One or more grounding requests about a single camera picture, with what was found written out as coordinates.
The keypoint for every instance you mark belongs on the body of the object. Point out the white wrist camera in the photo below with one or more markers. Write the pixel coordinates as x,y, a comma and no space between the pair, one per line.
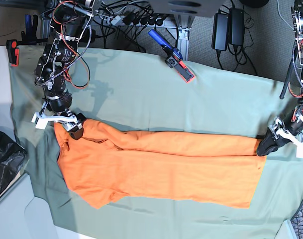
299,151
41,120

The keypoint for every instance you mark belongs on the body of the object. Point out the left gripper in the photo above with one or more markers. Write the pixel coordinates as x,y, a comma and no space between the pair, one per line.
281,133

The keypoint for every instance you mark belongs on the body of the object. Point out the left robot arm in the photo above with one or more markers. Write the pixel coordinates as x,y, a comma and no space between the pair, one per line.
294,78

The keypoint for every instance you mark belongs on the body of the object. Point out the orange T-shirt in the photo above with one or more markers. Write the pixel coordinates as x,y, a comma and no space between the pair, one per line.
106,165

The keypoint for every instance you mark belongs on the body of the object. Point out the black power adapter brick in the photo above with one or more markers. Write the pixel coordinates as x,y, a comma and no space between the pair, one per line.
236,26

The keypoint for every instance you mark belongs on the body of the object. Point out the white power strip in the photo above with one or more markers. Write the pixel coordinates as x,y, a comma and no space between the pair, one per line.
153,20

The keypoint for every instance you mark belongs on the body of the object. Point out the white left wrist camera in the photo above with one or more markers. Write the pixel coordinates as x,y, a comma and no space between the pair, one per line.
299,151

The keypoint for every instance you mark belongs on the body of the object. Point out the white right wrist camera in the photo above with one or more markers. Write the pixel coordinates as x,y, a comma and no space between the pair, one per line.
41,120

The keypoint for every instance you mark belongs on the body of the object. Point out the red black corner clamp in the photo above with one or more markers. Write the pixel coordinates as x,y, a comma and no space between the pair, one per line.
13,52

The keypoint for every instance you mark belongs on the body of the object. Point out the green table cloth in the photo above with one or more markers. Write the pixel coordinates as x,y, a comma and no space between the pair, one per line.
136,91

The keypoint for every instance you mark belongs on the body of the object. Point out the black plastic bag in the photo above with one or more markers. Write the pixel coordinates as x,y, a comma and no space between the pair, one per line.
12,156

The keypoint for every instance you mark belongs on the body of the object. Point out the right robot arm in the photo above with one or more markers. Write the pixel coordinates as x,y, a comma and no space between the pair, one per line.
70,19

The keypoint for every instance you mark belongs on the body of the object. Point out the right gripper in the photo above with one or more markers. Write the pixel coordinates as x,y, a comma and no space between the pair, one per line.
72,123

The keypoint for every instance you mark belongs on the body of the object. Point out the aluminium frame post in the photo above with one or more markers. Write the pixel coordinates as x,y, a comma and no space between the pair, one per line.
184,23

